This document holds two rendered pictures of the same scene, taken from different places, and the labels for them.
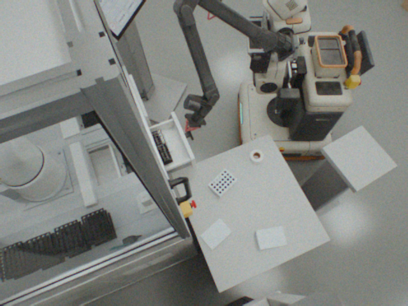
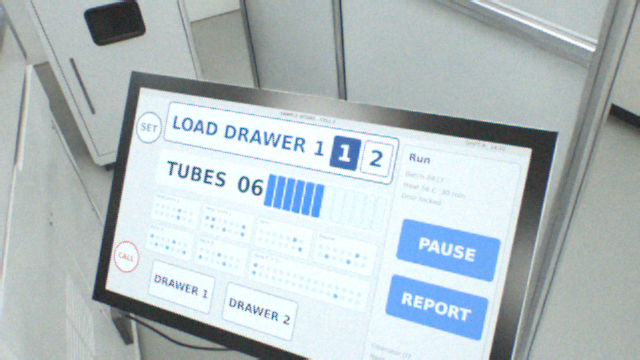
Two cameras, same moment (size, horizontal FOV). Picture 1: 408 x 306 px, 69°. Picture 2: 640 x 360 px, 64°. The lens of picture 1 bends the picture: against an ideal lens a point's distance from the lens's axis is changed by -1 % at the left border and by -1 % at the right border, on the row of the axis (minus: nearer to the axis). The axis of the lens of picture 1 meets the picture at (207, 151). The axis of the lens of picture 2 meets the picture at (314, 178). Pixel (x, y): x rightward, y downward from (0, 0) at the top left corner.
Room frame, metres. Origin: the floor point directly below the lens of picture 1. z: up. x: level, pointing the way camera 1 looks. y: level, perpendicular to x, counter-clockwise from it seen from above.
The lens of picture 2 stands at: (1.61, 0.04, 1.50)
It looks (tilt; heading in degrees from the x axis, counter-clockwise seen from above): 39 degrees down; 94
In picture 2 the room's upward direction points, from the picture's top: 6 degrees counter-clockwise
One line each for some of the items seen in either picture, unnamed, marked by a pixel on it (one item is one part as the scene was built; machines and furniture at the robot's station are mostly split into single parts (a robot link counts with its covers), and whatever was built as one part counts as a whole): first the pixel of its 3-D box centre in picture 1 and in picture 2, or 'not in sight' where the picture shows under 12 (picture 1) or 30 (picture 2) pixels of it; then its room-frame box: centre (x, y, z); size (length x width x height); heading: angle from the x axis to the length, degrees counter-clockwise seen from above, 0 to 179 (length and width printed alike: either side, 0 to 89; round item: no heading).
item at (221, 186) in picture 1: (222, 183); not in sight; (0.47, -0.07, 0.78); 0.12 x 0.08 x 0.04; 133
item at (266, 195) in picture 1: (240, 220); not in sight; (0.35, -0.19, 0.38); 0.62 x 0.58 x 0.76; 21
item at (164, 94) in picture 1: (138, 57); not in sight; (1.55, 0.48, 0.51); 0.50 x 0.45 x 1.02; 66
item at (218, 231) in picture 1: (215, 234); not in sight; (0.22, -0.03, 0.77); 0.13 x 0.09 x 0.02; 129
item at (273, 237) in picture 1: (270, 238); not in sight; (0.19, -0.28, 0.79); 0.13 x 0.09 x 0.05; 97
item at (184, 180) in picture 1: (182, 190); not in sight; (0.23, 0.07, 1.45); 0.05 x 0.03 x 0.19; 111
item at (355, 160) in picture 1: (333, 179); not in sight; (0.59, -0.81, 0.38); 0.30 x 0.30 x 0.76; 28
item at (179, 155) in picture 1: (144, 155); not in sight; (0.60, 0.31, 0.86); 0.40 x 0.26 x 0.06; 111
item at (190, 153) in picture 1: (183, 139); not in sight; (0.68, 0.12, 0.87); 0.29 x 0.02 x 0.11; 21
